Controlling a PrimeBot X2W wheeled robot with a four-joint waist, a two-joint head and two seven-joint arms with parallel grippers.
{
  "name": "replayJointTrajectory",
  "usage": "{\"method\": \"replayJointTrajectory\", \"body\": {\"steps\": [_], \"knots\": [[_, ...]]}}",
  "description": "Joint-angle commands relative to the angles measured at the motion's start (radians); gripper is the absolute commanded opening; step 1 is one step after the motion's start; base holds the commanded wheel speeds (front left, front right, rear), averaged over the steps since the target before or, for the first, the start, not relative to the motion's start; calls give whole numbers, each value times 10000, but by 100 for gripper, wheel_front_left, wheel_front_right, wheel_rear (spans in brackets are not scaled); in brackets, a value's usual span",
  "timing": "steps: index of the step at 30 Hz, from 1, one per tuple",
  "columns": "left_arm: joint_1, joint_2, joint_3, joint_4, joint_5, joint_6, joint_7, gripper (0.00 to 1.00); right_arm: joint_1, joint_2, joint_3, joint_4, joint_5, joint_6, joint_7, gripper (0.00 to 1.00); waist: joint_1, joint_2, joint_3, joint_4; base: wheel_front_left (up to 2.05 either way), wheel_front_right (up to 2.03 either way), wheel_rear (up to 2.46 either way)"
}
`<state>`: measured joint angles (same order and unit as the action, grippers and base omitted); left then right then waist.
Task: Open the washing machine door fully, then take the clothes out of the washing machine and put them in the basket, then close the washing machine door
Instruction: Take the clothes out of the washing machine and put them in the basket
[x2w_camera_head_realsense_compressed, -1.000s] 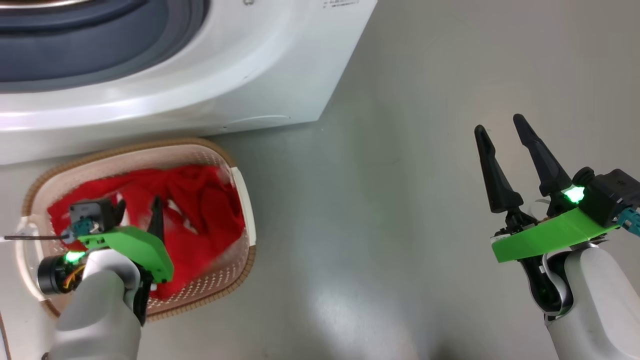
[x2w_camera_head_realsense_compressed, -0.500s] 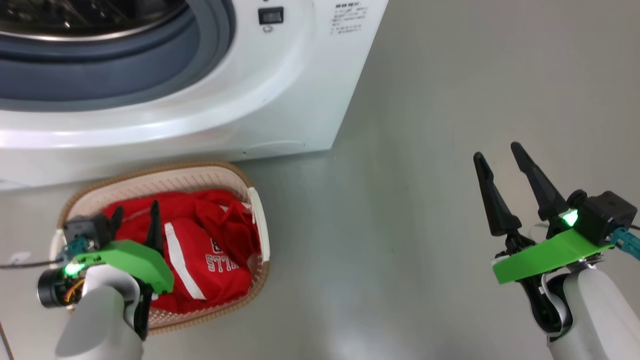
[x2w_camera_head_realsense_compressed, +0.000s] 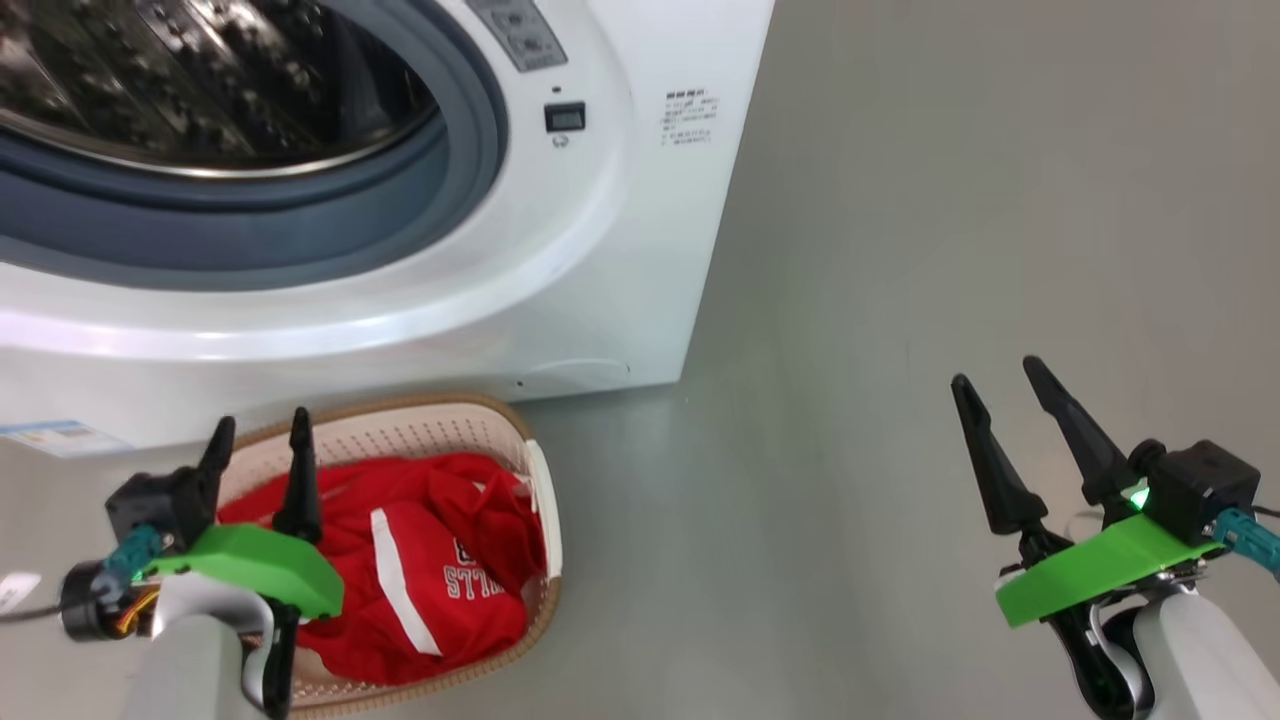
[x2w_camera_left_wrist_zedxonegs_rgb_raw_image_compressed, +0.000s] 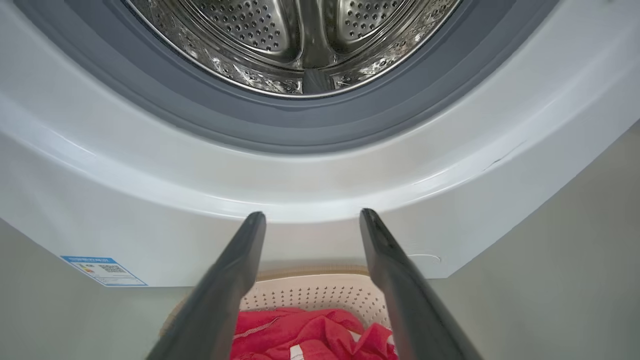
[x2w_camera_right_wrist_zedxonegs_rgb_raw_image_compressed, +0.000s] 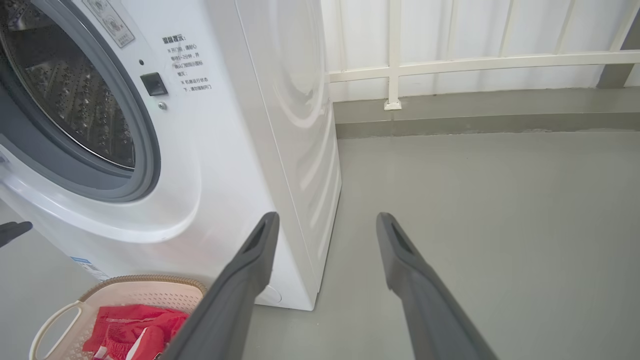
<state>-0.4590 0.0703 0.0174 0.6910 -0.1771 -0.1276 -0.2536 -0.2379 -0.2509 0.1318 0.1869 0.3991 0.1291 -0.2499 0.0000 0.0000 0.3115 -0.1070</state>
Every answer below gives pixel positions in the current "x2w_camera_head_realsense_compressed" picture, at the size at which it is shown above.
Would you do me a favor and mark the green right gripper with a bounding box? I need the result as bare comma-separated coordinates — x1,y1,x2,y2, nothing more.
950,355,1228,719

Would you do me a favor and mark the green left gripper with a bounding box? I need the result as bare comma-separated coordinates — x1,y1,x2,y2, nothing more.
140,406,346,719

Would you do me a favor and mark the red and white jersey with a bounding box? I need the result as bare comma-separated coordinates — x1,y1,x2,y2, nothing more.
218,452,548,687

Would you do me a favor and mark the cream perforated laundry basket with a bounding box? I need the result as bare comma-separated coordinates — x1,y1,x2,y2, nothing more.
215,390,564,716

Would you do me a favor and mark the steel washer drum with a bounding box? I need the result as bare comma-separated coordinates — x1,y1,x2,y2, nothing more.
0,0,443,181

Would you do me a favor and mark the white washing machine body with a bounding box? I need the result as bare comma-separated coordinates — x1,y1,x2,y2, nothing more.
0,0,777,456

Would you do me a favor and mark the blue energy label sticker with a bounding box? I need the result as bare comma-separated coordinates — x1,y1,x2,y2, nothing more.
0,420,136,459

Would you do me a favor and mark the round white filter cover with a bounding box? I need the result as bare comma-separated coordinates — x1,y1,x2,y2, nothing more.
515,358,633,396

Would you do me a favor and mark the black text sticker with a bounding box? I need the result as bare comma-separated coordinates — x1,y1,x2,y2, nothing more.
660,88,721,149

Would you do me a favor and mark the teal left camera cable plug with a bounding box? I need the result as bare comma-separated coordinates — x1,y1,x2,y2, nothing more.
100,525,166,601

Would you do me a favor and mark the teal camera cable plug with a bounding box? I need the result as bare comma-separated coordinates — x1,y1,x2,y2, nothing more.
100,525,166,601
1213,507,1280,579

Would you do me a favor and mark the teal right camera cable plug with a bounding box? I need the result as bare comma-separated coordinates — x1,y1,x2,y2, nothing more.
1213,507,1280,579

